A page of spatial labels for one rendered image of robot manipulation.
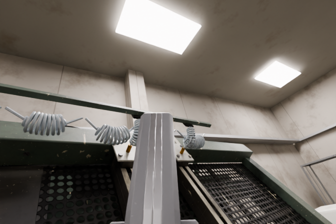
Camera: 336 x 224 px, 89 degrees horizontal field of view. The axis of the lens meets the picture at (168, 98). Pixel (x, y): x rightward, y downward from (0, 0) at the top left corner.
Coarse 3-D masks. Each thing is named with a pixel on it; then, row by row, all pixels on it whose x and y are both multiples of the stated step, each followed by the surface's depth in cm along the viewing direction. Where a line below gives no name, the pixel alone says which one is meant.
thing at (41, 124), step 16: (32, 96) 49; (48, 96) 51; (64, 96) 53; (16, 112) 46; (32, 112) 46; (128, 112) 65; (144, 112) 69; (32, 128) 45; (48, 128) 47; (64, 128) 50; (96, 128) 57; (112, 128) 58; (112, 144) 59
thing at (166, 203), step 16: (160, 112) 10; (160, 128) 9; (160, 144) 8; (160, 160) 7; (160, 176) 7; (176, 176) 7; (160, 192) 6; (176, 192) 6; (160, 208) 6; (176, 208) 6
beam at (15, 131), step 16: (0, 128) 52; (16, 128) 55; (80, 128) 69; (0, 144) 50; (16, 144) 52; (32, 144) 54; (48, 144) 56; (64, 144) 59; (80, 144) 62; (96, 144) 65; (208, 144) 108; (224, 144) 119; (240, 144) 134; (0, 160) 52; (16, 160) 54; (32, 160) 56; (48, 160) 58; (64, 160) 61; (80, 160) 64; (96, 160) 67; (112, 160) 71; (208, 160) 106; (224, 160) 115; (240, 160) 126
